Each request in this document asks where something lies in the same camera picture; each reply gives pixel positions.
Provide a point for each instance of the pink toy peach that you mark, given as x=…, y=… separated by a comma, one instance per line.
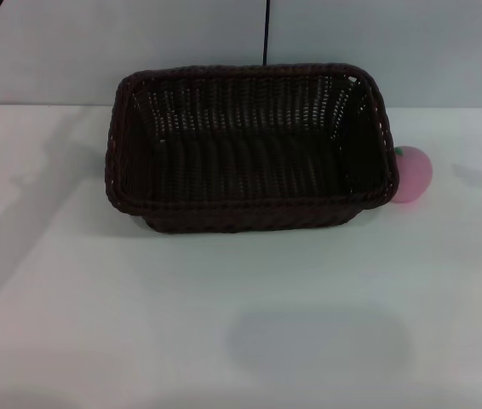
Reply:
x=413, y=179

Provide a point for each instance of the dark brown woven rectangular basket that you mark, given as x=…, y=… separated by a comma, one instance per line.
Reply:
x=245, y=170

